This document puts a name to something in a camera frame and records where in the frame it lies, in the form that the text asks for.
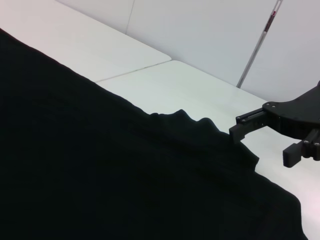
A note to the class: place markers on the silver pole with red mark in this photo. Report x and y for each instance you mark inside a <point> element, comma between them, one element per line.
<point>255,50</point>

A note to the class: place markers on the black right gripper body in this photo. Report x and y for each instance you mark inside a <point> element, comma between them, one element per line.
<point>292,117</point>

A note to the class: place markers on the black t-shirt with FREE print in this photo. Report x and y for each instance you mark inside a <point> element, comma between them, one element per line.
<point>100,162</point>

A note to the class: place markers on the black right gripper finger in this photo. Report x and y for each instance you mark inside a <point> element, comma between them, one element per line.
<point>237,133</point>
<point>292,155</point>

